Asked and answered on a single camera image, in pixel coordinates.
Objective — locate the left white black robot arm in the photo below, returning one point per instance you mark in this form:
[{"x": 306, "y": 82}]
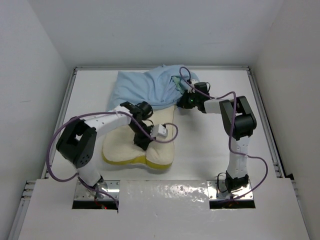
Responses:
[{"x": 77, "y": 142}]

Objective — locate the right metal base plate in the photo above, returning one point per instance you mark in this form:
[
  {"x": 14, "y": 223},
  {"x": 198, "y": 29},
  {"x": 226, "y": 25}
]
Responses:
[{"x": 217, "y": 191}]

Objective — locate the metal base plate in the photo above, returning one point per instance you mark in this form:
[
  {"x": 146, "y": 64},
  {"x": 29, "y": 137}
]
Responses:
[
  {"x": 217, "y": 191},
  {"x": 112, "y": 187}
]

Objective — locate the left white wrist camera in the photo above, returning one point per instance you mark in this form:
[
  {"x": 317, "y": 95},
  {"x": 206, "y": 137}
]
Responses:
[{"x": 159, "y": 130}]

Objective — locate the cream pillow with yellow edge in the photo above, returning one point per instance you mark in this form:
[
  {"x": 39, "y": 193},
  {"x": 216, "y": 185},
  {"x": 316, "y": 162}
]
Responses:
[{"x": 118, "y": 149}]

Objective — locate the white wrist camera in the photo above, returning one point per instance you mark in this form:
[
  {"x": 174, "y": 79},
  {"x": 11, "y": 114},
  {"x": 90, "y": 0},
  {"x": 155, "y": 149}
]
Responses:
[
  {"x": 192, "y": 81},
  {"x": 159, "y": 130}
]

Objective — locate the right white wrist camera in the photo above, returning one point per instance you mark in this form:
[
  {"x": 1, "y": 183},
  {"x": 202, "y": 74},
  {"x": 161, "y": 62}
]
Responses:
[{"x": 192, "y": 81}]

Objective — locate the white front cover board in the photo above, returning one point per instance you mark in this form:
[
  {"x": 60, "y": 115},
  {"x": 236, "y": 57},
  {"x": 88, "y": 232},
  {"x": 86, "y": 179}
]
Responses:
[{"x": 163, "y": 210}]

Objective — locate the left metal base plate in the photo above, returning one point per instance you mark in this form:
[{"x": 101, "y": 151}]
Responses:
[{"x": 112, "y": 187}]

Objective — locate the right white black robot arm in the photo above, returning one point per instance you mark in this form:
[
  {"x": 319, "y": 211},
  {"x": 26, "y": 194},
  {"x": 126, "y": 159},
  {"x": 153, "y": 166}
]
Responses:
[{"x": 238, "y": 122}]

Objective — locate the green and blue satin pillowcase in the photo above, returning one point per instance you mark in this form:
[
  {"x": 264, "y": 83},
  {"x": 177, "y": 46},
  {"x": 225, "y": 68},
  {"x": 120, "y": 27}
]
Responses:
[{"x": 161, "y": 87}]

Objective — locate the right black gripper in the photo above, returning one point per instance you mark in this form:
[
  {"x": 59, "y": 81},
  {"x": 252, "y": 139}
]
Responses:
[{"x": 183, "y": 103}]

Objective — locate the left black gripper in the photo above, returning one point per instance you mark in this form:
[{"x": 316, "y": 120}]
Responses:
[{"x": 142, "y": 141}]

